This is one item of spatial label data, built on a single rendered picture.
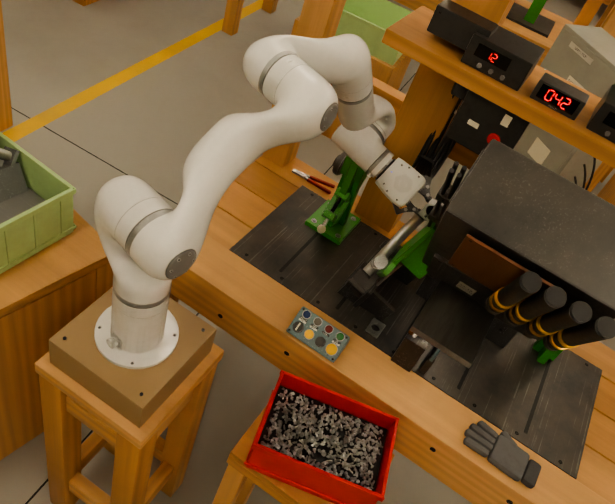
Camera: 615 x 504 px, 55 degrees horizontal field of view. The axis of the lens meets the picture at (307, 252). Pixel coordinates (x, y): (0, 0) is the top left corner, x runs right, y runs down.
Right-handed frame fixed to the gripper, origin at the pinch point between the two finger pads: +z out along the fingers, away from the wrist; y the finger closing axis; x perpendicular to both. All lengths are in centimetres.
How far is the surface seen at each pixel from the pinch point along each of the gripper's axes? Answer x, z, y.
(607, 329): -56, 31, -2
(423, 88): 10.0, -23.1, 25.0
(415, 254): -5.5, 5.3, -11.2
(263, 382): 90, 9, -86
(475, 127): -2.9, -5.8, 23.1
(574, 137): -15.1, 12.0, 33.6
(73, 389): -24, -32, -89
